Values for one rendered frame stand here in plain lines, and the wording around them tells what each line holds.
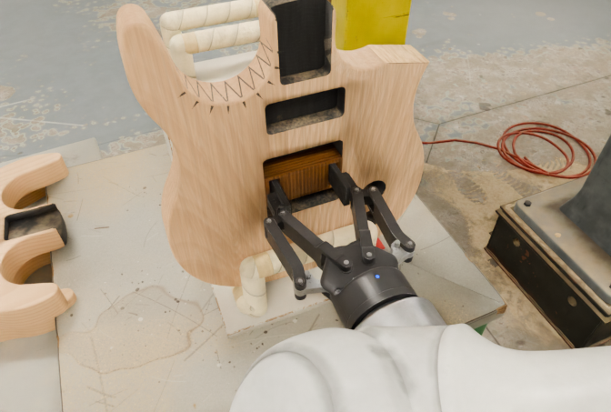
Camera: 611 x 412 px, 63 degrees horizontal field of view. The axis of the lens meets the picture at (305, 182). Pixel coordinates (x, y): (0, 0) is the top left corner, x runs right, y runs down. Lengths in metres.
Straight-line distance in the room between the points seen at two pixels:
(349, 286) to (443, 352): 0.22
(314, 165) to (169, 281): 0.33
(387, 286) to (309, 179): 0.19
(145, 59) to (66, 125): 2.42
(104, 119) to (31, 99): 0.49
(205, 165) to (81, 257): 0.39
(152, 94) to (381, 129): 0.27
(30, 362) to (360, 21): 1.51
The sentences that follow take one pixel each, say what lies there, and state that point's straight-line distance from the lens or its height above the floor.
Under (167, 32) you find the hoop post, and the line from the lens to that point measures 0.87.
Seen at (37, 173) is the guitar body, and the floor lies 0.98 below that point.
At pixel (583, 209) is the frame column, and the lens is 1.89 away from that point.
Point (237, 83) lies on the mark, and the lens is 0.53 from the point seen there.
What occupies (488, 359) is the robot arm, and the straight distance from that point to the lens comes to 0.27.
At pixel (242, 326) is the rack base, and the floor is 0.94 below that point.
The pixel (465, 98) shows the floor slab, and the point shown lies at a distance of 2.93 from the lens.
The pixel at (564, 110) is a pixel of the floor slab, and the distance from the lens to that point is 3.03.
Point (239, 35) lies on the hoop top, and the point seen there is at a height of 1.20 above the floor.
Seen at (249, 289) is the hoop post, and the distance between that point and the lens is 0.67.
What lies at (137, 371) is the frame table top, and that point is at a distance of 0.74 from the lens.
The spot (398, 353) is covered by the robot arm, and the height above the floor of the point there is 1.34.
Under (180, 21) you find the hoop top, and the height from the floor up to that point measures 1.20.
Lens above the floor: 1.57
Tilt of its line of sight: 44 degrees down
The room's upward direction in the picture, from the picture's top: straight up
